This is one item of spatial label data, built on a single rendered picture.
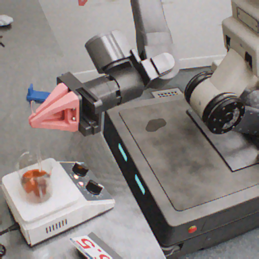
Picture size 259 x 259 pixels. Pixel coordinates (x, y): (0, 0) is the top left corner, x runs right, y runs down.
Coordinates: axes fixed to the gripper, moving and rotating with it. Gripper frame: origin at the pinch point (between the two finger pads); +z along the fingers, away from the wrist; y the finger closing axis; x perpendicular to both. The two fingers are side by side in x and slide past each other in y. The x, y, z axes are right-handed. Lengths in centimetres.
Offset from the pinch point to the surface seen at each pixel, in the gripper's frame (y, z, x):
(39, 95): -36.2, -17.6, 25.2
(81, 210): 5.8, -4.8, 20.3
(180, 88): -88, -145, 102
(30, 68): -52, -22, 26
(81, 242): 10.5, -1.6, 23.1
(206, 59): -99, -183, 96
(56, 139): -18.6, -13.2, 26.0
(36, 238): 5.2, 5.4, 22.8
